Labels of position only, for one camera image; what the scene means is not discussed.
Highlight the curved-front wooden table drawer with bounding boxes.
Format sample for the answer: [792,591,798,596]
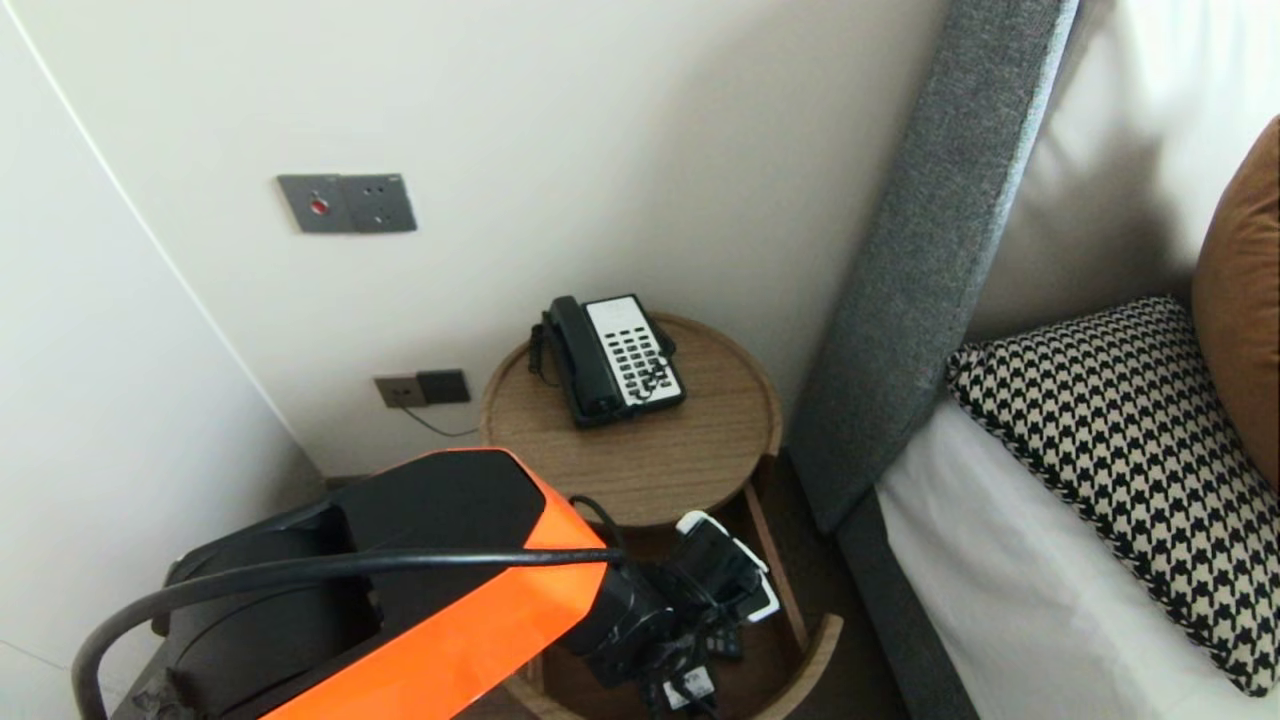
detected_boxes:
[500,460,846,720]

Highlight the round wooden side table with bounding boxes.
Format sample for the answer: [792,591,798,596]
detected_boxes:
[480,313,783,533]

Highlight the grey fabric bed base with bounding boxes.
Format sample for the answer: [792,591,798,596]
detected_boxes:
[835,490,976,720]

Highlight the black telephone handset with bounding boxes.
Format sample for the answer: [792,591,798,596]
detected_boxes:
[545,296,627,421]

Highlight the black and white telephone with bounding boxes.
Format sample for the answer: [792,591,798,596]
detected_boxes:
[530,293,689,431]

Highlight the thin black telephone line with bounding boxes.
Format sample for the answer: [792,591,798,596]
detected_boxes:
[400,398,483,438]

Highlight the black white houndstooth pillow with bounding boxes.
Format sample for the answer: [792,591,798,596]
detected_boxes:
[945,296,1280,698]

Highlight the beige padded headboard panel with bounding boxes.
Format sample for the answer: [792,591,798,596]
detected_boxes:
[965,0,1280,346]

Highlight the brown velvet cushion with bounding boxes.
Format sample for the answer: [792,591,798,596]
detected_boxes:
[1190,115,1280,491]

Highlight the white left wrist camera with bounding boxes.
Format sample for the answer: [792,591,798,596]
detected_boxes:
[675,510,781,626]

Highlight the black coiled handset cord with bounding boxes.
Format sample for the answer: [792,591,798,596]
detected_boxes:
[528,318,566,389]

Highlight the black wall plate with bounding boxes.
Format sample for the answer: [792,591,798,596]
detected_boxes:
[417,368,472,405]

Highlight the grey fabric headboard frame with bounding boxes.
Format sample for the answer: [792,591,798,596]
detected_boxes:
[790,0,1081,536]

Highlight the grey wall power socket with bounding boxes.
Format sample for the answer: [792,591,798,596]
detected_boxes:
[341,174,418,233]

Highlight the grey wall switch red button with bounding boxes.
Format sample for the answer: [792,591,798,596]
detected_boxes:
[277,175,346,234]

